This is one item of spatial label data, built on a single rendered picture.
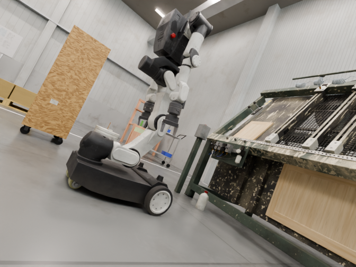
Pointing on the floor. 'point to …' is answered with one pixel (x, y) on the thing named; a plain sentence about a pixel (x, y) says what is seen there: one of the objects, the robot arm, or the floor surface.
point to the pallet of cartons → (15, 96)
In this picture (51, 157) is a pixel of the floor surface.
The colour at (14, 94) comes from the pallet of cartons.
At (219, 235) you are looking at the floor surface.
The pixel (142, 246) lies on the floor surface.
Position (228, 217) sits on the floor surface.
